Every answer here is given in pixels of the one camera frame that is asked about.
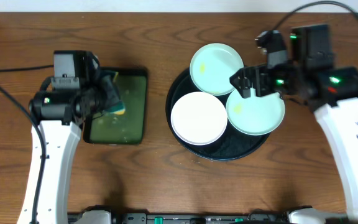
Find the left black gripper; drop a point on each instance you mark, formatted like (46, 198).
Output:
(105, 90)

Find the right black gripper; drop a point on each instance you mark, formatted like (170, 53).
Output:
(260, 81)

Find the yellow green sponge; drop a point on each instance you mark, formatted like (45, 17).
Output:
(114, 103)

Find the mint green plate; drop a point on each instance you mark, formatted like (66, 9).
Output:
(212, 66)
(255, 115)

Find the white plate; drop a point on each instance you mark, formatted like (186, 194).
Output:
(198, 118)

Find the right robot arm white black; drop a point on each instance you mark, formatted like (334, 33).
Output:
(332, 95)

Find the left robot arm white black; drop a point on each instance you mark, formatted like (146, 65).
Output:
(55, 135)

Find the rectangular black tray green liquid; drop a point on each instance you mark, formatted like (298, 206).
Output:
(124, 127)

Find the round black tray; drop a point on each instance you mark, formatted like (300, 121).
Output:
(232, 145)

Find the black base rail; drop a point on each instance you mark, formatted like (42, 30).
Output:
(304, 214)

